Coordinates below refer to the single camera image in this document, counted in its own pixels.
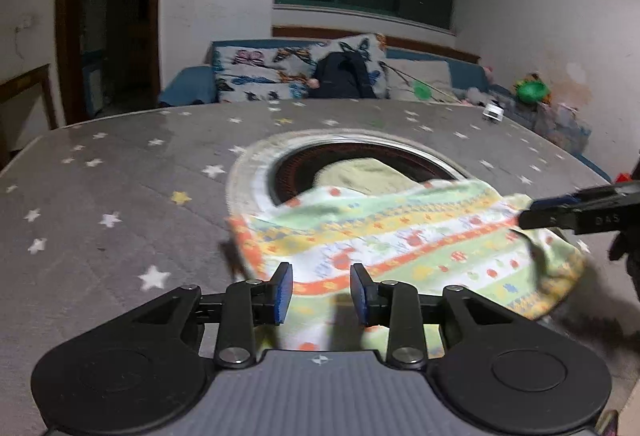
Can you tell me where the colourful patterned baby garment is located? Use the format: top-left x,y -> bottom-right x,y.
229,179 -> 587,352

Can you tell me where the clear toy storage box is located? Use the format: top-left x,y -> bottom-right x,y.
515,102 -> 591,154

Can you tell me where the green toy bowl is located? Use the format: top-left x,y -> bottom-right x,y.
513,73 -> 550,104

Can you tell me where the round black induction cooker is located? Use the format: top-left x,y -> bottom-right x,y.
226,127 -> 471,216

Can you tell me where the small white box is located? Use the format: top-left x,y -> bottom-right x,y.
483,102 -> 504,123

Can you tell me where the grey star tablecloth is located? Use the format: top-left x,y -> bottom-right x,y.
1,100 -> 602,435

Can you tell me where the blue sofa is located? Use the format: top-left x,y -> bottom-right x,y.
158,37 -> 537,130

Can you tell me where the beige cushion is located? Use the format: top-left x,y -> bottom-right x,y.
385,59 -> 459,104

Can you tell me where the butterfly print pillow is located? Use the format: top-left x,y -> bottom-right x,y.
212,34 -> 387,102

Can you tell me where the dark blue backpack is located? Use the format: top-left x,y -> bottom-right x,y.
307,52 -> 376,99

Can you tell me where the dark wooden side table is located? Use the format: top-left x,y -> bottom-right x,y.
1,64 -> 58,167

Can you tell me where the dark wooden door frame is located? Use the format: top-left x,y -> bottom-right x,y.
54,0 -> 160,124

